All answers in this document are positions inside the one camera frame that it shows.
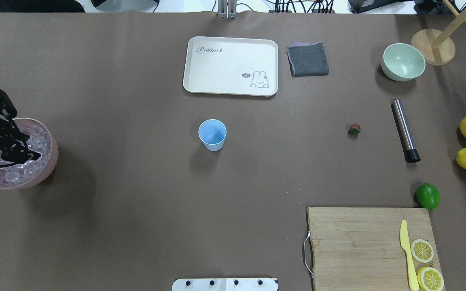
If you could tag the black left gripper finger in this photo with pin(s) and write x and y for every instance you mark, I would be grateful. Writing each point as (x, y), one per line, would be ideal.
(32, 155)
(19, 157)

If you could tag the red strawberry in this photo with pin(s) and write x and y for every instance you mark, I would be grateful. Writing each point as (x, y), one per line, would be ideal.
(354, 129)

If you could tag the light blue plastic cup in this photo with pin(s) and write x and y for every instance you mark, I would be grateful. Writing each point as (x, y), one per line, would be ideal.
(212, 134)

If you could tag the wooden cup tree stand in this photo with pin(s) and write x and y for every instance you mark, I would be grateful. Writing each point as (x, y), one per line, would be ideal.
(436, 46)

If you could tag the beige rabbit tray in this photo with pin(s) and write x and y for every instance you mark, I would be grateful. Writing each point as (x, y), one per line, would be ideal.
(231, 66)

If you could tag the grey folded cloth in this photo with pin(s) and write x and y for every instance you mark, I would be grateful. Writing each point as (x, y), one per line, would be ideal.
(307, 59)

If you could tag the wooden cutting board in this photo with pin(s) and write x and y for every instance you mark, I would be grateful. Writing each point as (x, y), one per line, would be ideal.
(358, 248)

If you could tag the steel muddler black tip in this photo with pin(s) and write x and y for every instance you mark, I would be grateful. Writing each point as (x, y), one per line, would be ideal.
(405, 135)

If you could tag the mint green bowl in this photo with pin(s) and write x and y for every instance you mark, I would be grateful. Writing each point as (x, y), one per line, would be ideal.
(402, 62)

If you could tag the green lime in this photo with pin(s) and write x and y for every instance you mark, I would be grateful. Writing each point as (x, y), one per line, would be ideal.
(428, 196)

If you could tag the yellow plastic knife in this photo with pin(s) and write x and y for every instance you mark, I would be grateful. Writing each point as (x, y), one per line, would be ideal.
(404, 243)

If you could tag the lemon slice upper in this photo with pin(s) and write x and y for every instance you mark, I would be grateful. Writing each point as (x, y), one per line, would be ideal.
(422, 251)

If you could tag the lemon slice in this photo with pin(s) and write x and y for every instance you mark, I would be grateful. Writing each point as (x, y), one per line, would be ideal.
(430, 279)
(422, 251)

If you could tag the lemon slice lower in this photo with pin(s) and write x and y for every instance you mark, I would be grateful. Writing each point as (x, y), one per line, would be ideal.
(430, 279)

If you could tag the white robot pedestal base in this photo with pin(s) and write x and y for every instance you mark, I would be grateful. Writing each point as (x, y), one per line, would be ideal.
(225, 284)

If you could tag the aluminium frame post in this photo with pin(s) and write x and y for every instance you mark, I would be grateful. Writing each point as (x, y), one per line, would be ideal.
(227, 9)

